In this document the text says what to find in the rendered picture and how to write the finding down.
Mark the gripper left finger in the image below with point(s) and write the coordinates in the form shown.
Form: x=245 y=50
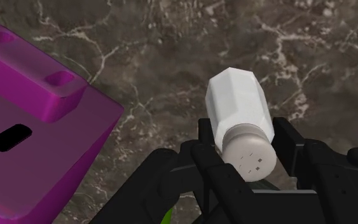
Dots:
x=178 y=173

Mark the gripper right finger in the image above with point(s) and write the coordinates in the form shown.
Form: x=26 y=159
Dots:
x=324 y=173

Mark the white salt shaker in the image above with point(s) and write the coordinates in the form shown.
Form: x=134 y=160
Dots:
x=242 y=124

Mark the magenta block with slot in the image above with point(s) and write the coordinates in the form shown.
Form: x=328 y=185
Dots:
x=39 y=149

